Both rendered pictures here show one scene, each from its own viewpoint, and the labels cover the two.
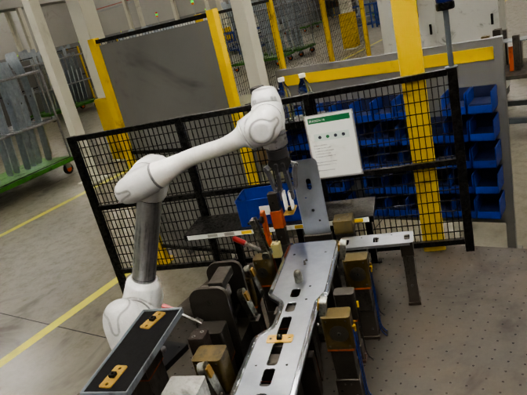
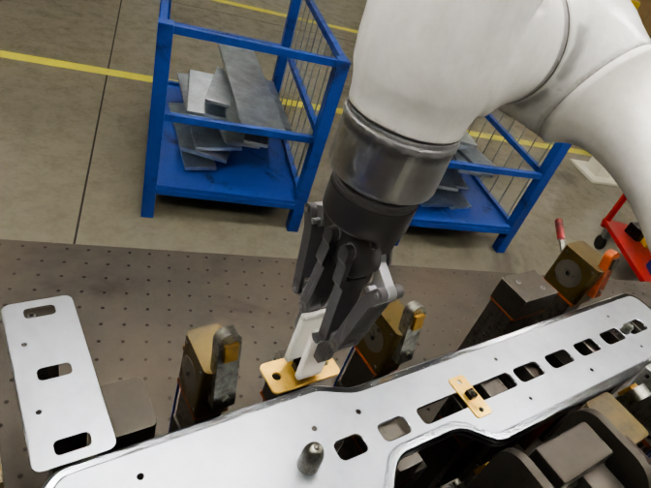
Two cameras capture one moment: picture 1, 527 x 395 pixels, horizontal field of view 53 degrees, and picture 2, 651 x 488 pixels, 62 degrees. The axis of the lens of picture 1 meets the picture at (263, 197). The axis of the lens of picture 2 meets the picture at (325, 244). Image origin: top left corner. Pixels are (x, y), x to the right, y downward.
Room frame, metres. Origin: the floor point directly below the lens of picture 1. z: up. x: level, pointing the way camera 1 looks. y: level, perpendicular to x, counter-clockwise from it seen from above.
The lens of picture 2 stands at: (2.15, 0.08, 1.70)
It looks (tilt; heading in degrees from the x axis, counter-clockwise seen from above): 36 degrees down; 208
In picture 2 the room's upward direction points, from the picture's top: 20 degrees clockwise
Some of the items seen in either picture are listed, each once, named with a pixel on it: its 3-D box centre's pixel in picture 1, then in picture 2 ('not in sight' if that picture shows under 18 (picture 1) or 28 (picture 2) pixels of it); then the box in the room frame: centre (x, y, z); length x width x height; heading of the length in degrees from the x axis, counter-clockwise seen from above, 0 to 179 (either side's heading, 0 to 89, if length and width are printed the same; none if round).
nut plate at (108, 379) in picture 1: (112, 375); not in sight; (1.18, 0.49, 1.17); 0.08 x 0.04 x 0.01; 156
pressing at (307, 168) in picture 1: (310, 197); not in sight; (2.09, -0.19, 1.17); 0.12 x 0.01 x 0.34; 71
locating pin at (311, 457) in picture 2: (298, 277); (311, 458); (1.72, -0.06, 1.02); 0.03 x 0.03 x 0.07
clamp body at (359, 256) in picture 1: (365, 297); (195, 406); (1.72, -0.29, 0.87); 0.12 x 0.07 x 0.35; 71
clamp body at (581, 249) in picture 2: not in sight; (548, 301); (0.78, 0.05, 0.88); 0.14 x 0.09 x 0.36; 71
